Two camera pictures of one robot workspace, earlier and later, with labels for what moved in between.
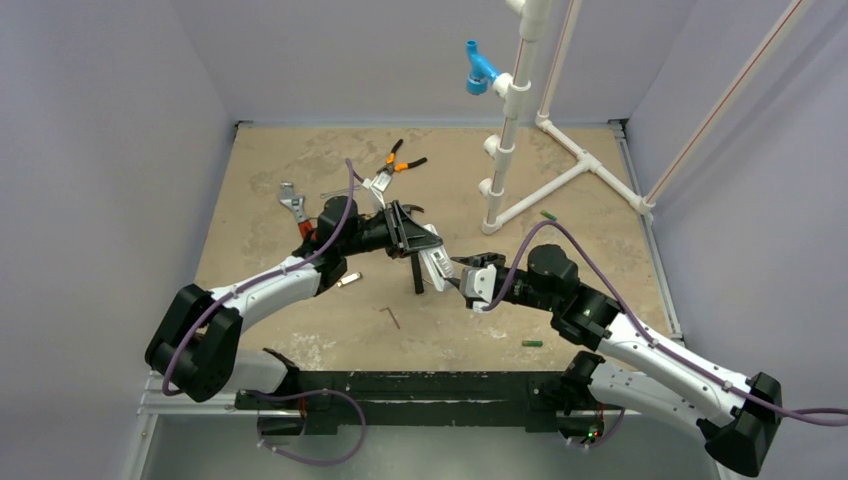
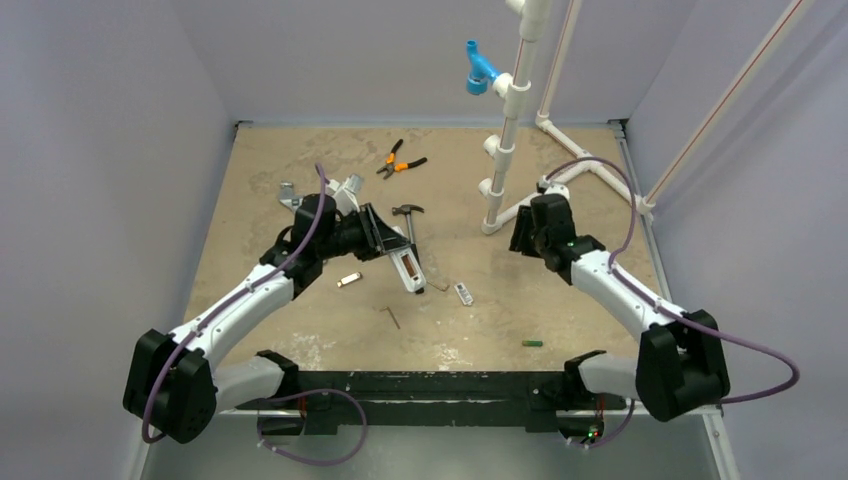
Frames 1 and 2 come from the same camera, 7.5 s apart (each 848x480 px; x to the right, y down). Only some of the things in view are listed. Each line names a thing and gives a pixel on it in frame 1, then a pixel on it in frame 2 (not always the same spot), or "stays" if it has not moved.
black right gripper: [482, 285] to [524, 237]
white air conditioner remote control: [436, 262] to [407, 265]
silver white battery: [348, 279] stays
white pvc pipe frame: [514, 88] stays
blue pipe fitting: [482, 71] stays
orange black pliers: [391, 166] stays
